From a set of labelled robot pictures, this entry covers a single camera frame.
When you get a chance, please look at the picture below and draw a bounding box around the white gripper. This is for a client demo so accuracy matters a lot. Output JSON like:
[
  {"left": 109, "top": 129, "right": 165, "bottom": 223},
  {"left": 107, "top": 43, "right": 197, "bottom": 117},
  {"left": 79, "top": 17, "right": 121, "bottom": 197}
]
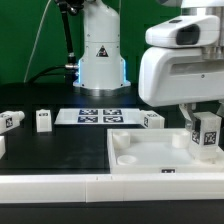
[{"left": 138, "top": 47, "right": 224, "bottom": 131}]

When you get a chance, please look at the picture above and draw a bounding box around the white square tabletop part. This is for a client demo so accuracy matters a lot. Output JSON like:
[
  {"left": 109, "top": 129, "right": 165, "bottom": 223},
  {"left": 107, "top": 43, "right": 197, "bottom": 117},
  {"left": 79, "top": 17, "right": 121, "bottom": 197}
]
[{"left": 107, "top": 129, "right": 224, "bottom": 174}]

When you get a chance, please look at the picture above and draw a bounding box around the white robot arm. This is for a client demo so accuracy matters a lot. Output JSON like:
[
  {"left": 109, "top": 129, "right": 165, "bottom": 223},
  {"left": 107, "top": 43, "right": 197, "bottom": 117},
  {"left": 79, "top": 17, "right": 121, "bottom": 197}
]
[{"left": 74, "top": 0, "right": 224, "bottom": 129}]

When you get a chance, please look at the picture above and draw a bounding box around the white sheet with tags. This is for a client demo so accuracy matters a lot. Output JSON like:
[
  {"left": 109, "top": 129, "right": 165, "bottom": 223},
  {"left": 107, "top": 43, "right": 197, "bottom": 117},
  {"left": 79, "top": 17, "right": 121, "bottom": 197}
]
[{"left": 55, "top": 108, "right": 140, "bottom": 125}]

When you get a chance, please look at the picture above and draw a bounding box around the white front fence bar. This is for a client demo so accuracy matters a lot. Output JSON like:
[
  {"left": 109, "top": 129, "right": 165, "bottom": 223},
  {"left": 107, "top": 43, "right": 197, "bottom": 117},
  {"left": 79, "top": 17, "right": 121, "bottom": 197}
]
[{"left": 0, "top": 173, "right": 224, "bottom": 203}]

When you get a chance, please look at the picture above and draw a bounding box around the black cable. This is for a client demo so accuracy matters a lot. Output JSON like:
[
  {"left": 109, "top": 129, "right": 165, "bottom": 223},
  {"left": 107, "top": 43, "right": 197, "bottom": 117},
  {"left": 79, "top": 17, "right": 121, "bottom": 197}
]
[{"left": 27, "top": 65, "right": 75, "bottom": 84}]

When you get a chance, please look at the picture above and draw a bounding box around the grey cable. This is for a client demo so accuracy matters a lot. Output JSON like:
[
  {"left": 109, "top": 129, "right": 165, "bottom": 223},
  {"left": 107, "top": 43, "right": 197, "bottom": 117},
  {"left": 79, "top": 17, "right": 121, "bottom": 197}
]
[{"left": 23, "top": 0, "right": 54, "bottom": 84}]

